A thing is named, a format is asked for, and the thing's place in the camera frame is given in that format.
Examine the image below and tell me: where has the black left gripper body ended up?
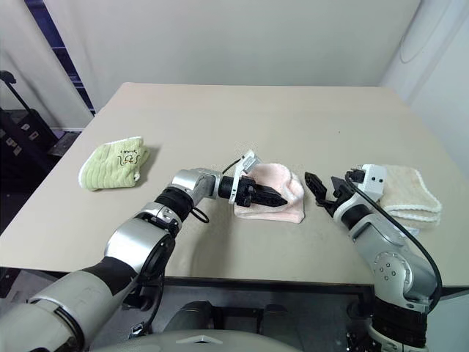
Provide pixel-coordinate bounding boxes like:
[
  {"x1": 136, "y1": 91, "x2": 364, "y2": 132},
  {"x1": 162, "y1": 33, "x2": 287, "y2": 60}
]
[{"x1": 235, "y1": 175, "x2": 259, "y2": 208}]

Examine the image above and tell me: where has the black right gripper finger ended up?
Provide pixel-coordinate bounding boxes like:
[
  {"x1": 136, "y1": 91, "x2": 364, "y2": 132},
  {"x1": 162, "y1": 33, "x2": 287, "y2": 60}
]
[
  {"x1": 304, "y1": 170, "x2": 330, "y2": 203},
  {"x1": 330, "y1": 176, "x2": 347, "y2": 196}
]

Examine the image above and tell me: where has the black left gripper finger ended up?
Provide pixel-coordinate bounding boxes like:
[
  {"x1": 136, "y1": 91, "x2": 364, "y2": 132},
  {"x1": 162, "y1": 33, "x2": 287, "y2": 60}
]
[
  {"x1": 256, "y1": 185, "x2": 284, "y2": 201},
  {"x1": 256, "y1": 194, "x2": 289, "y2": 208}
]

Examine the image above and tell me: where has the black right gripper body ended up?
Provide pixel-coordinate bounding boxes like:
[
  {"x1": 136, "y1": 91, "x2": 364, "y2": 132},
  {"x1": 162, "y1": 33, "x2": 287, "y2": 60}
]
[{"x1": 314, "y1": 182, "x2": 359, "y2": 220}]

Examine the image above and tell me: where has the pink towel with white trim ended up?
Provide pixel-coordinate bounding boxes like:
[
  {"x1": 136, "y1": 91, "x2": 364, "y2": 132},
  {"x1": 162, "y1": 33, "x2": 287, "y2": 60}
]
[{"x1": 233, "y1": 161, "x2": 307, "y2": 224}]

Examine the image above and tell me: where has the cream folded towel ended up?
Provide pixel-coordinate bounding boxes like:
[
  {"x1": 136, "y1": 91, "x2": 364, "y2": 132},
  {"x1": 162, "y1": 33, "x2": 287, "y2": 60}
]
[{"x1": 377, "y1": 164, "x2": 443, "y2": 235}]

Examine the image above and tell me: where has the green folded towel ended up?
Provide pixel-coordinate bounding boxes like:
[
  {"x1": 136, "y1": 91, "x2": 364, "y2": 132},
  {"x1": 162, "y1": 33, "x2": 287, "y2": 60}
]
[{"x1": 79, "y1": 136, "x2": 151, "y2": 192}]

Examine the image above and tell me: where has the dark rounded shape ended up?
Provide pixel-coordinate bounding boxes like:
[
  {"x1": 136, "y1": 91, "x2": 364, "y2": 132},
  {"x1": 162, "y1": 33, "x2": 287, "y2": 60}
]
[{"x1": 171, "y1": 300, "x2": 217, "y2": 331}]

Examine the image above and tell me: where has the grey robot torso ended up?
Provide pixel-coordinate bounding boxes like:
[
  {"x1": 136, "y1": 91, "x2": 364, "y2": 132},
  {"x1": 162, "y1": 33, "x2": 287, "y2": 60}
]
[{"x1": 87, "y1": 328, "x2": 290, "y2": 352}]

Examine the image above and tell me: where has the black equipment case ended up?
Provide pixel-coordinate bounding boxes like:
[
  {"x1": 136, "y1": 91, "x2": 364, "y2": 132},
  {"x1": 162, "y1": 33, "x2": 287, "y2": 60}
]
[{"x1": 0, "y1": 108, "x2": 59, "y2": 177}]

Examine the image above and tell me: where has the black stand pole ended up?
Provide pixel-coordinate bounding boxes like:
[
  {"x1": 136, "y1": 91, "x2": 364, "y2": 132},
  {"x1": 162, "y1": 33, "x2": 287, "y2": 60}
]
[{"x1": 0, "y1": 70, "x2": 37, "y2": 118}]

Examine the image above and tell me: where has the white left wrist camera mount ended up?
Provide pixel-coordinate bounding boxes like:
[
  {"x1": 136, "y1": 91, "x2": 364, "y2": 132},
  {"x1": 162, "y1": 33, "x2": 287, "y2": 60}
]
[{"x1": 228, "y1": 149, "x2": 263, "y2": 205}]

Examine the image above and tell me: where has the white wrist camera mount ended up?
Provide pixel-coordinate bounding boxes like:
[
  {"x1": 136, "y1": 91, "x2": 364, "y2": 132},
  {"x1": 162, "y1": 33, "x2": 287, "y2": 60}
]
[
  {"x1": 228, "y1": 149, "x2": 263, "y2": 205},
  {"x1": 335, "y1": 164, "x2": 388, "y2": 216}
]

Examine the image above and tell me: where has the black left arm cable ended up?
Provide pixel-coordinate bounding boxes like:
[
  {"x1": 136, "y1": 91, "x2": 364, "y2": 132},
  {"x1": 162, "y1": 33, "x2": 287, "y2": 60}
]
[{"x1": 188, "y1": 156, "x2": 245, "y2": 224}]

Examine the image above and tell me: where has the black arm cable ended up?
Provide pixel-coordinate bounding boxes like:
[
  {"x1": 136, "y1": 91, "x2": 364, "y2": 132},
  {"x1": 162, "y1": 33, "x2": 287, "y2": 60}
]
[
  {"x1": 188, "y1": 156, "x2": 245, "y2": 224},
  {"x1": 345, "y1": 168, "x2": 443, "y2": 312}
]

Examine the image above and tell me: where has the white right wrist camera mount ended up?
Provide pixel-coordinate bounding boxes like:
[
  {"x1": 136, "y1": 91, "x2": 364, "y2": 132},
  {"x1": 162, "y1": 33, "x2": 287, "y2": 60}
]
[{"x1": 335, "y1": 164, "x2": 388, "y2": 216}]

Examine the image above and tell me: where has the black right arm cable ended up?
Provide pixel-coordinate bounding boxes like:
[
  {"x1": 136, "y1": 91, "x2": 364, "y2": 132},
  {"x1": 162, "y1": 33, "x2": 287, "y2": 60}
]
[{"x1": 345, "y1": 168, "x2": 443, "y2": 312}]

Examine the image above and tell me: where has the black table frame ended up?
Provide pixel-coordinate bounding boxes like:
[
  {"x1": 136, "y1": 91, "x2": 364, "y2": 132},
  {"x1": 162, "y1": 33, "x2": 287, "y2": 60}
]
[{"x1": 124, "y1": 276, "x2": 382, "y2": 316}]

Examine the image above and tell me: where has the thin wire on wall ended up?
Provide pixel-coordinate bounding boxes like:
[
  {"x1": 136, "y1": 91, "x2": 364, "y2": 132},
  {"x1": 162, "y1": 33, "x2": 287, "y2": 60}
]
[{"x1": 398, "y1": 0, "x2": 439, "y2": 65}]

